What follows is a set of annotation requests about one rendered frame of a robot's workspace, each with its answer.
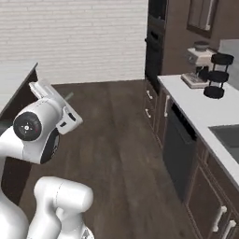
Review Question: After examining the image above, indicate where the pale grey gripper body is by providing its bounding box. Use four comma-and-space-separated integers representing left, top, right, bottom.
28, 78, 68, 110

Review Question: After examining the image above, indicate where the dark brown island counter cabinet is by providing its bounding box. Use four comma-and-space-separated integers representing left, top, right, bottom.
0, 62, 40, 206

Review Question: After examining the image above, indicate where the dark brown drawer front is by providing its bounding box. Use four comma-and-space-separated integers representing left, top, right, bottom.
143, 98, 159, 133
144, 79, 161, 108

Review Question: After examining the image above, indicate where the narrow dark brown cabinet door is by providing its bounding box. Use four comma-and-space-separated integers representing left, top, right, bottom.
156, 88, 172, 148

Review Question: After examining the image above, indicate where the black dishwasher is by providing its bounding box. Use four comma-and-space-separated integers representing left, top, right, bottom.
162, 102, 198, 203

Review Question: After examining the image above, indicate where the white coffee machine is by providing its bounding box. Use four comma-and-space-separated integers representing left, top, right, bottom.
180, 40, 218, 90

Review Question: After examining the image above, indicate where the black three-tier stand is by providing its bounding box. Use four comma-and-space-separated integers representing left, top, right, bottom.
203, 52, 235, 100

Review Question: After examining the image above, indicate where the dark framed glass cabinet door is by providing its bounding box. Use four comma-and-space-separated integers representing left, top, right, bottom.
186, 0, 220, 39

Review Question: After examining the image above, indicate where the grey sink basin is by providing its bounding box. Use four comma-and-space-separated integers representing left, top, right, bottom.
208, 123, 239, 165

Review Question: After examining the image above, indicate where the black wall oven stack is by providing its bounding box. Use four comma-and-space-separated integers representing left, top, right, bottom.
144, 0, 169, 95

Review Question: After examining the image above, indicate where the white cabinet door handle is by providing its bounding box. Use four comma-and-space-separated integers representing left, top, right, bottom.
221, 219, 237, 239
163, 94, 171, 119
212, 204, 228, 233
204, 0, 216, 32

